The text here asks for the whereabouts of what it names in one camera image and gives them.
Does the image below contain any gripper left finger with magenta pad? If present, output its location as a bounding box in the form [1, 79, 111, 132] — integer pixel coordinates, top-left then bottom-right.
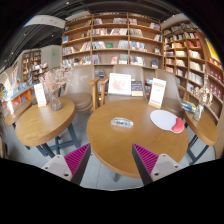
[42, 144, 91, 185]

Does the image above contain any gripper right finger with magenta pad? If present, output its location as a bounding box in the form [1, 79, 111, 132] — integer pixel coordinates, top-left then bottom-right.
[132, 144, 182, 185]

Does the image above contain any white mouse pad red rest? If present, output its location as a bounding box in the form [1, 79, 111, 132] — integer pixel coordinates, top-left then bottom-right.
[150, 110, 184, 134]

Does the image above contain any round wooden table centre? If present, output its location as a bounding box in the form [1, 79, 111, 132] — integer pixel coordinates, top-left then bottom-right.
[87, 100, 188, 178]

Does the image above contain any round wooden table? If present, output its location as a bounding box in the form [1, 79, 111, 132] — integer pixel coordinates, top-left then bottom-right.
[183, 110, 219, 166]
[15, 98, 80, 158]
[87, 100, 188, 178]

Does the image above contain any round wooden table left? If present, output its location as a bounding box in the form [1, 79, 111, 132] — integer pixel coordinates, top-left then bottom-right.
[15, 98, 80, 158]

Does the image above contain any beige armchair right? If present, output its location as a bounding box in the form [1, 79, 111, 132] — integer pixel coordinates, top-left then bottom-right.
[155, 69, 184, 117]

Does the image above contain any beige armchair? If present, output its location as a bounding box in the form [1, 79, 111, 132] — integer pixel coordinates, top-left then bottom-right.
[155, 69, 184, 117]
[63, 65, 100, 112]
[99, 64, 147, 105]

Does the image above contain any round wooden table right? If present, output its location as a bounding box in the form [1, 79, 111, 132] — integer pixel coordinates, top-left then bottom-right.
[183, 110, 219, 166]

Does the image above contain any white sign card centre table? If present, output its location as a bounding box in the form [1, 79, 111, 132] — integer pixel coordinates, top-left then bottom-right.
[149, 78, 166, 108]

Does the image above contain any white sign card table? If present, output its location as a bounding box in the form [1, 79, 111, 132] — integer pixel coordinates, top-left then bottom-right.
[34, 83, 47, 107]
[149, 78, 166, 108]

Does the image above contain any white sign card left table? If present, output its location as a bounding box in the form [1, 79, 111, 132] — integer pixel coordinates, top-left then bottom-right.
[34, 83, 47, 107]

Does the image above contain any wooden table far left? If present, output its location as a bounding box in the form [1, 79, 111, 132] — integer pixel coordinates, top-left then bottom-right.
[5, 100, 32, 127]

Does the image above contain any beige armchair left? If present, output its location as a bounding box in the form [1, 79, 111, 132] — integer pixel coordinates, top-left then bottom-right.
[63, 65, 100, 112]

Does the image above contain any dark blue book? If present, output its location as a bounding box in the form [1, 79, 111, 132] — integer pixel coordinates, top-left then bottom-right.
[131, 81, 143, 96]

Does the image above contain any vase with dried flowers right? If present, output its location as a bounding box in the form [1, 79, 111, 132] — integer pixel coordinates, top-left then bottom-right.
[193, 74, 213, 121]

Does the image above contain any glass vase with pink flowers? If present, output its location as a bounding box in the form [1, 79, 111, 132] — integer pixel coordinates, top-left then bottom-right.
[39, 64, 71, 111]

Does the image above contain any white board with red drawing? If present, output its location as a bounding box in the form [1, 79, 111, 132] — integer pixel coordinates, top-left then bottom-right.
[108, 73, 131, 96]

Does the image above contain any beige armchair middle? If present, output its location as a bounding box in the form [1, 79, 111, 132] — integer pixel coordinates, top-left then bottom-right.
[99, 64, 147, 105]

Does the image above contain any distant bookshelf left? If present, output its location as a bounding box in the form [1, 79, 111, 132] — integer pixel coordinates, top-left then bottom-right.
[22, 50, 41, 84]

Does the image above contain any wooden bookshelf right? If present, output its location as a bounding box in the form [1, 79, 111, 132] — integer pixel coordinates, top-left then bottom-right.
[162, 19, 224, 123]

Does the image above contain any large wooden bookshelf centre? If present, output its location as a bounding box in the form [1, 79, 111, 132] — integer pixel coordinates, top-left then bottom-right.
[62, 12, 163, 70]

